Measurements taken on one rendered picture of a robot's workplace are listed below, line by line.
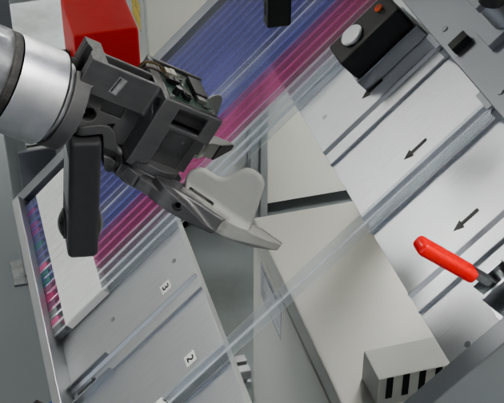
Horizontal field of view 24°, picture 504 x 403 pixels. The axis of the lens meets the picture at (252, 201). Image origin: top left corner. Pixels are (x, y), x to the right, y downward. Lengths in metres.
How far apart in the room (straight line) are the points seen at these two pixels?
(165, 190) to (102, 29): 0.91
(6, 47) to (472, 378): 0.42
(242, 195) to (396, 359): 0.51
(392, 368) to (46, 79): 0.65
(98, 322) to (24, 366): 1.07
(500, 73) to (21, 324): 1.63
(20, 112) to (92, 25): 0.95
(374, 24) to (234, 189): 0.29
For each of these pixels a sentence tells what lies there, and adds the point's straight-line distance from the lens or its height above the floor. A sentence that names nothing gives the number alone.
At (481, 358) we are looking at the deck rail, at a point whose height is 1.00.
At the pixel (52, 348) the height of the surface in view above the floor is 0.73.
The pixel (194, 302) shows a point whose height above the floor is 0.84.
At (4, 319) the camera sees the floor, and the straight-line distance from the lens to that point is 2.45.
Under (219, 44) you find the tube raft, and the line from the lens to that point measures 1.37.
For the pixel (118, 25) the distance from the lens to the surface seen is 1.79.
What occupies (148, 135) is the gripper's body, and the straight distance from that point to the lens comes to 0.89.
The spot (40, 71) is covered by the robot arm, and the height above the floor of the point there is 1.19.
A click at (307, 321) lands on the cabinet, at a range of 1.47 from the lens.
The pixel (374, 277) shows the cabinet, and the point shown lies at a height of 0.62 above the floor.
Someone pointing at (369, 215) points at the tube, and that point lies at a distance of 1.04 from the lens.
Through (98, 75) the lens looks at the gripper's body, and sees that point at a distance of 0.87.
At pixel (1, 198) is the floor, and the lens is 2.79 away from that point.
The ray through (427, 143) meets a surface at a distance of 1.06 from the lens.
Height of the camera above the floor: 1.61
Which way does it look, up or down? 36 degrees down
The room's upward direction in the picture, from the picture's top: straight up
